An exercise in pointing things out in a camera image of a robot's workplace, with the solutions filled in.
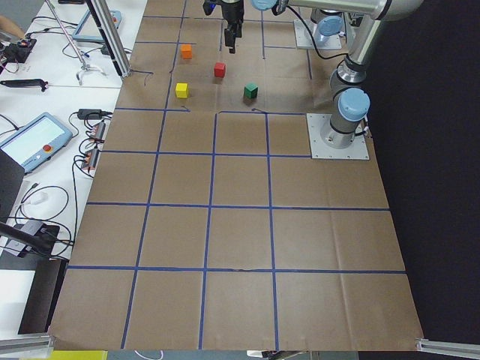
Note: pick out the black power adapter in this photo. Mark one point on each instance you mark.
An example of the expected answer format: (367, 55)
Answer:
(89, 114)

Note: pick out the teach pendant with screen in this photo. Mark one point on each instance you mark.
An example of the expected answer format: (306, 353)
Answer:
(36, 142)

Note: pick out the yellow wooden block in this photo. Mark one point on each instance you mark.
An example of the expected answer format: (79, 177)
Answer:
(182, 90)

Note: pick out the orange wooden block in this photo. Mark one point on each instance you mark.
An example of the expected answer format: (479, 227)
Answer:
(186, 51)

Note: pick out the green wooden block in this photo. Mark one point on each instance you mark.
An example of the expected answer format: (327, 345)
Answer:
(251, 90)

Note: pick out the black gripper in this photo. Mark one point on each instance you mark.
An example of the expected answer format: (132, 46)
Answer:
(232, 11)

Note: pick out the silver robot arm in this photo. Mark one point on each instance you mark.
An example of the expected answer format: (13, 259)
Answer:
(377, 13)
(351, 103)

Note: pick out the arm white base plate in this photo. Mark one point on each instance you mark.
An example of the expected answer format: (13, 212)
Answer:
(303, 39)
(360, 146)

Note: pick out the red wooden block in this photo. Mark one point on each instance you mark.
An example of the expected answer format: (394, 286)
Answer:
(220, 69)

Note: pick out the aluminium frame post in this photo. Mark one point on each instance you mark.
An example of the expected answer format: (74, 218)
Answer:
(104, 22)

